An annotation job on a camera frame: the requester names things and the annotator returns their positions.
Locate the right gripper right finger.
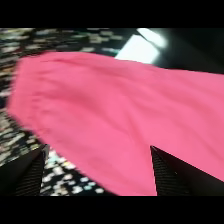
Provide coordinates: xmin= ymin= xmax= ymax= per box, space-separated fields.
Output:
xmin=149 ymin=145 xmax=224 ymax=197

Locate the pink garment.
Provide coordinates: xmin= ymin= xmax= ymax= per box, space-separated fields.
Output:
xmin=7 ymin=50 xmax=224 ymax=197

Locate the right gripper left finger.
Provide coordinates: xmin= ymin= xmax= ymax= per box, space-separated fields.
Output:
xmin=0 ymin=143 xmax=50 ymax=197

